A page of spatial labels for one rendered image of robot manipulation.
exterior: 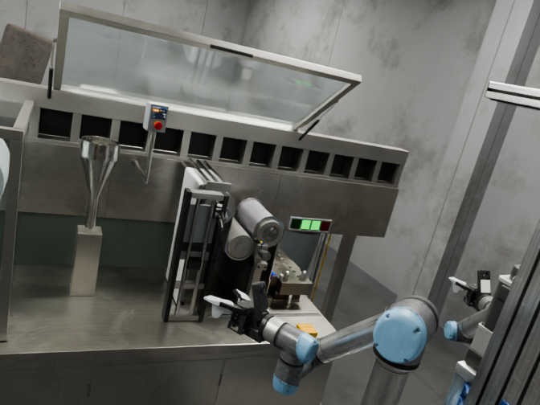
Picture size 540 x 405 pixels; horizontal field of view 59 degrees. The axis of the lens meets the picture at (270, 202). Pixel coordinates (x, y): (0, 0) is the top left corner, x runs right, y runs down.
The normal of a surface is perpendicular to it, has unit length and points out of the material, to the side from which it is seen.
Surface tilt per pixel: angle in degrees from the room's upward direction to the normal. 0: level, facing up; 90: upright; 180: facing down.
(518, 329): 90
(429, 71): 90
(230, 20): 90
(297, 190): 90
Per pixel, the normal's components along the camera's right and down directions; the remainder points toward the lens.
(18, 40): 0.58, 0.35
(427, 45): -0.85, -0.04
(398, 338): -0.51, -0.01
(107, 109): 0.37, 0.34
